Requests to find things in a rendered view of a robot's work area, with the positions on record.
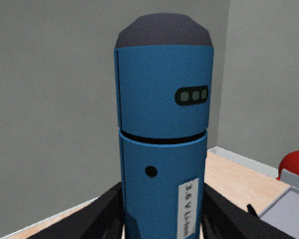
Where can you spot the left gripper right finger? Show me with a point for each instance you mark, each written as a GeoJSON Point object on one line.
{"type": "Point", "coordinates": [222, 219]}

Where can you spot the dark blue electric screwdriver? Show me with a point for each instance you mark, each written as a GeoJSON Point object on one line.
{"type": "Point", "coordinates": [163, 68]}

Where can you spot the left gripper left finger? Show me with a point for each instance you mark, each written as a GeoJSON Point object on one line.
{"type": "Point", "coordinates": [92, 221]}

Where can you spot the grey rectangular tray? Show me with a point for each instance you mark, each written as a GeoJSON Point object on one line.
{"type": "Point", "coordinates": [283, 212]}

